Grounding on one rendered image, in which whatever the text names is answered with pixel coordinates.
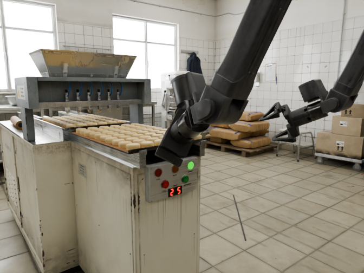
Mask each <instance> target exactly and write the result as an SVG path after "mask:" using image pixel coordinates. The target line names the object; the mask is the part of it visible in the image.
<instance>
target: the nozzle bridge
mask: <svg viewBox="0 0 364 273"><path fill-rule="evenodd" d="M68 81H69V83H70V94H69V102H65V97H64V94H65V89H67V90H68V92H69V83H68ZM14 82H15V93H16V103H17V106H20V108H21V119H22V131H23V139H25V140H26V141H36V138H35V126H34V114H33V109H39V108H56V107H81V106H106V105H129V110H130V122H132V124H134V123H137V124H144V116H143V104H151V79H127V78H99V77H45V76H24V77H16V78H14ZM79 82H81V86H82V89H81V95H80V101H77V100H76V90H77V89H79V93H80V83H79ZM90 82H91V83H92V85H93V90H92V94H91V96H90V98H91V101H87V90H88V89H90V93H91V84H90ZM100 82H102V85H103V91H102V95H101V101H98V98H97V92H98V89H99V90H100V93H101V90H102V85H101V83H100ZM110 82H111V83H112V85H113V92H112V94H111V96H110V100H107V89H110V93H111V91H112V85H111V83H110ZM119 82H121V84H122V93H121V84H120V83H119ZM117 89H119V92H120V93H121V95H120V100H117V98H116V93H117Z"/></svg>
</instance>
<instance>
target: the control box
mask: <svg viewBox="0 0 364 273"><path fill-rule="evenodd" d="M182 159H183V162H182V164H181V166H180V167H179V169H178V172H177V173H173V172H172V167H173V166H174V165H173V164H171V163H170V162H168V161H165V162H160V163H156V164H151V165H146V168H144V170H145V201H147V202H148V203H152V202H156V201H158V200H162V199H165V198H168V197H172V196H171V195H170V190H171V189H173V190H171V192H173V196H176V195H178V194H177V188H178V187H180V193H179V194H182V193H185V192H189V191H193V190H196V189H197V157H193V156H192V157H187V158H182ZM189 162H193V163H194V167H193V168H192V169H191V170H190V169H189V168H188V164H189ZM157 169H161V170H162V174H161V176H159V177H156V176H155V171H156V170H157ZM183 176H188V177H189V180H188V182H187V183H184V182H183V181H182V179H183ZM165 180H166V181H168V182H169V186H168V188H163V187H162V183H163V181H165Z"/></svg>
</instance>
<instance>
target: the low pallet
mask: <svg viewBox="0 0 364 273"><path fill-rule="evenodd" d="M215 146H220V147H221V152H228V151H234V150H239V151H242V157H249V156H252V155H256V154H261V153H265V152H269V151H273V150H274V148H275V147H277V146H278V145H273V144H269V145H266V146H262V147H257V148H253V149H249V148H242V147H237V146H234V145H233V144H232V143H230V142H228V143H224V144H223V143H219V142H214V141H206V145H205V148H209V147H215Z"/></svg>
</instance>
